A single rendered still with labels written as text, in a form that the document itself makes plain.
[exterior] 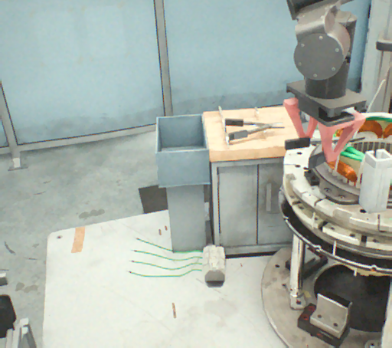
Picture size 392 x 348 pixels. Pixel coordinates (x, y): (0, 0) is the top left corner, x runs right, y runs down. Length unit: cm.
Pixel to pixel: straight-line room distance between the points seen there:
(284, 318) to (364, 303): 17
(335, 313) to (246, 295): 20
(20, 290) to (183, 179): 146
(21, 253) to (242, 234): 161
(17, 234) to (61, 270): 151
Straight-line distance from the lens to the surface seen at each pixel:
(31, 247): 252
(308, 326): 94
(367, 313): 103
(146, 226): 122
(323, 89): 66
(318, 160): 70
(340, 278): 109
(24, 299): 227
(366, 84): 345
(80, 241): 121
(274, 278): 104
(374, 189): 72
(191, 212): 106
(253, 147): 95
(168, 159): 95
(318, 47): 57
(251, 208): 103
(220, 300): 102
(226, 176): 98
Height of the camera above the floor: 153
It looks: 29 degrees down
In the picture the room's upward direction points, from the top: 3 degrees counter-clockwise
